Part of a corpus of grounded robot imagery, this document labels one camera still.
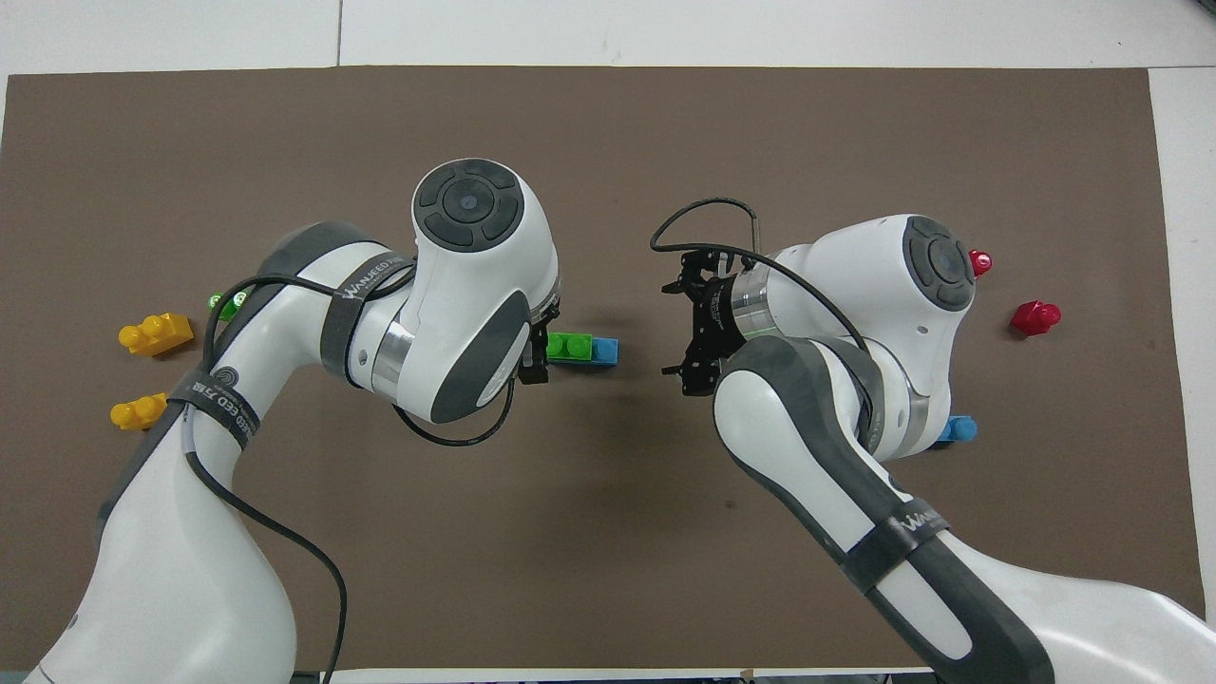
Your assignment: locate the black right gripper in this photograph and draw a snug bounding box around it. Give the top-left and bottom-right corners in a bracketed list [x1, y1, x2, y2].
[518, 249, 745, 399]

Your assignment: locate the brown table mat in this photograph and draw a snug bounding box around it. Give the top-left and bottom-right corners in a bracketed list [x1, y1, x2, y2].
[0, 65, 1207, 671]

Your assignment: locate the yellow toy block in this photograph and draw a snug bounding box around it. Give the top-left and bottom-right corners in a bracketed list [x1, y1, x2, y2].
[119, 313, 195, 357]
[110, 392, 179, 431]

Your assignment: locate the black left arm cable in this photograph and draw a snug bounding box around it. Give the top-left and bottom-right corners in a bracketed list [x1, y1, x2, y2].
[185, 271, 519, 684]

